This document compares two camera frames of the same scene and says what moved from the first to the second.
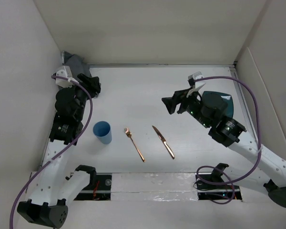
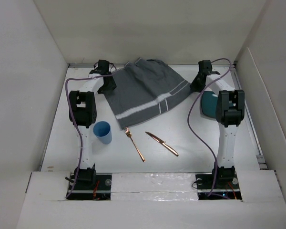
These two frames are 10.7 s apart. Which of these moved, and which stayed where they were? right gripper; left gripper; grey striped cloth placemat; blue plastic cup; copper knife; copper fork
Moved: grey striped cloth placemat; copper knife; left gripper; right gripper
Stayed: copper fork; blue plastic cup
